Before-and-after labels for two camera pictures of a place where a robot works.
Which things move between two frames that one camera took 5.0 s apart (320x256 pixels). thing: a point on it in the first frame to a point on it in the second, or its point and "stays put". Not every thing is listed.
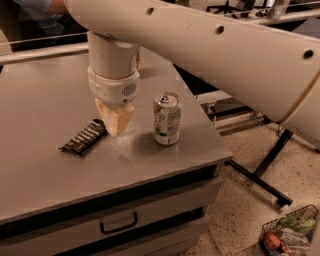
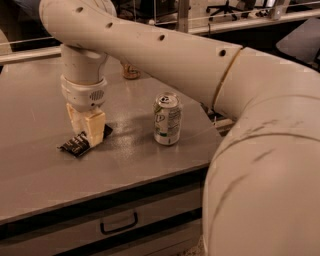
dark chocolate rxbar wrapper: (87, 138) stays put
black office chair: (242, 8) stays put
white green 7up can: (167, 116) stays put
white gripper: (112, 89) to (82, 95)
